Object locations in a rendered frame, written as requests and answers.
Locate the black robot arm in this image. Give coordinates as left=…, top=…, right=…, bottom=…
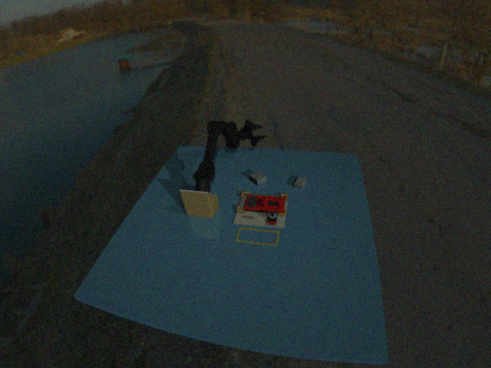
left=193, top=120, right=240, bottom=192

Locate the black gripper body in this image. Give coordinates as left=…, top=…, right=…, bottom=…
left=239, top=120, right=256, bottom=146

